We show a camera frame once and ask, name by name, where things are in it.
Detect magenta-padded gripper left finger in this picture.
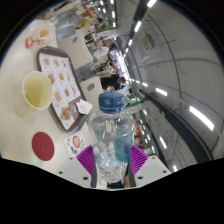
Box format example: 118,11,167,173
55,144,98,189

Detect cream plastic cup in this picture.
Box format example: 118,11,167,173
14,70,54,117

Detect ceiling air conditioner unit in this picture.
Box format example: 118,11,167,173
141,33,156,51

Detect person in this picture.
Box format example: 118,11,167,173
75,16,104,29
99,73,127,92
92,44,111,63

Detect clear blue-capped water bottle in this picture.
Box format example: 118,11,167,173
88,91,136,184

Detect brown tray with paper liner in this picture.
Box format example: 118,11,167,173
35,45,89,134

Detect beige chair with round hole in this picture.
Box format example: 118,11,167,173
79,76,104,116
57,31,94,70

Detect crumpled white napkin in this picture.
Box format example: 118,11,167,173
75,98,94,116

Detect colourful printed paper flyer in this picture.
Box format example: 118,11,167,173
63,130,87,158

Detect flat round red coaster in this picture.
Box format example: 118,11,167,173
31,131,55,162

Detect ceiling strip lights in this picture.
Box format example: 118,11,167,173
99,0,216,174

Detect small red sauce packet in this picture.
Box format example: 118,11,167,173
25,37,34,49

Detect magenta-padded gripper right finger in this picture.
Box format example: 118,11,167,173
124,145,172,189

